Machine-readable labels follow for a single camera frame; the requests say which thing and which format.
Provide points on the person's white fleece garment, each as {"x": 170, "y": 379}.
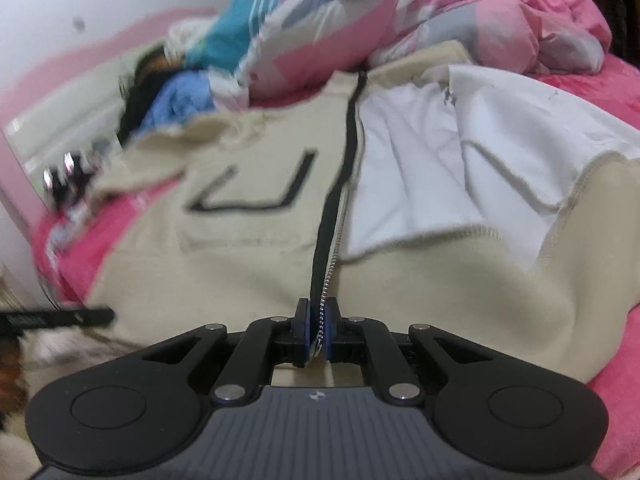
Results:
{"x": 60, "y": 360}

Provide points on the light blue garment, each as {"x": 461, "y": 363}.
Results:
{"x": 180, "y": 100}

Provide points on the dark object with metal parts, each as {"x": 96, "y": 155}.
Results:
{"x": 70, "y": 180}

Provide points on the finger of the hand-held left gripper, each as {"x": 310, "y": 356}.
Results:
{"x": 80, "y": 318}

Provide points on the pink white teal printed duvet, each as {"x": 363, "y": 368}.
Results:
{"x": 350, "y": 25}

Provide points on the black garment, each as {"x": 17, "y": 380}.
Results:
{"x": 137, "y": 105}

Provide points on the beige zip hoodie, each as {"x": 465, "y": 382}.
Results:
{"x": 225, "y": 270}

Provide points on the pink white padded headboard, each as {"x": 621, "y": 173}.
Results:
{"x": 60, "y": 100}

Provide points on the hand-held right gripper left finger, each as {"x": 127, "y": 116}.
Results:
{"x": 303, "y": 330}

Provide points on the pink floral blanket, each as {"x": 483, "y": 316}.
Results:
{"x": 100, "y": 240}

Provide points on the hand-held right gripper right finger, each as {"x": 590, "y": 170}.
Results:
{"x": 333, "y": 330}

